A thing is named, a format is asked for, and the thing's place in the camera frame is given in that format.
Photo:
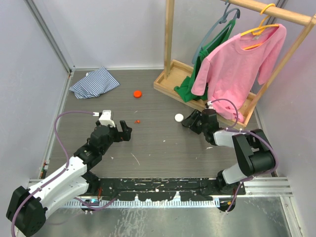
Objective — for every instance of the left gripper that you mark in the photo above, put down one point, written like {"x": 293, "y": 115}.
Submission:
{"x": 121, "y": 136}

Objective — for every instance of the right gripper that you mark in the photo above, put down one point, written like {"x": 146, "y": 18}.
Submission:
{"x": 195, "y": 115}

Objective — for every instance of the white earbud charging case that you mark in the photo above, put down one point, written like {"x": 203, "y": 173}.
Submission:
{"x": 179, "y": 117}

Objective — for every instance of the orange earbud charging case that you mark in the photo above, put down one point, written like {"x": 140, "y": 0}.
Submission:
{"x": 137, "y": 94}

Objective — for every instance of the wooden clothes rack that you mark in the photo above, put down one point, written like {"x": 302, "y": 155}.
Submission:
{"x": 175, "y": 72}

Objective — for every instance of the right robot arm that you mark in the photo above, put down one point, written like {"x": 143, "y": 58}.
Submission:
{"x": 254, "y": 154}

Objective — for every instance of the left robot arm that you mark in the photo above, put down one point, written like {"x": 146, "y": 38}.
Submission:
{"x": 30, "y": 207}

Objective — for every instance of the green garment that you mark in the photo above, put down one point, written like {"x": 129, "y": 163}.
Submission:
{"x": 184, "y": 90}

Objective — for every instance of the blue striped cloth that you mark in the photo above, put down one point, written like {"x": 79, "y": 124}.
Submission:
{"x": 94, "y": 84}

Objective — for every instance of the pink t-shirt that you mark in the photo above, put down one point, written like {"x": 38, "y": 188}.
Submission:
{"x": 231, "y": 69}

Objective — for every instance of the yellow hanger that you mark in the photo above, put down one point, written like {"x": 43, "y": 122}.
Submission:
{"x": 256, "y": 32}

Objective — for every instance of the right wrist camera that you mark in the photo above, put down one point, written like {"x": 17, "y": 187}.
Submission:
{"x": 209, "y": 105}

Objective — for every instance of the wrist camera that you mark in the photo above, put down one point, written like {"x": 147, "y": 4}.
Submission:
{"x": 209, "y": 105}
{"x": 105, "y": 118}

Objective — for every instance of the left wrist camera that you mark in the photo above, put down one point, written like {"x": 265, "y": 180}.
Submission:
{"x": 105, "y": 118}

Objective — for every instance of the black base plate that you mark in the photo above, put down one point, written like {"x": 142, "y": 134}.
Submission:
{"x": 159, "y": 189}

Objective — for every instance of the white slotted cable duct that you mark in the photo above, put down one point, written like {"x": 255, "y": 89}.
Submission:
{"x": 175, "y": 203}

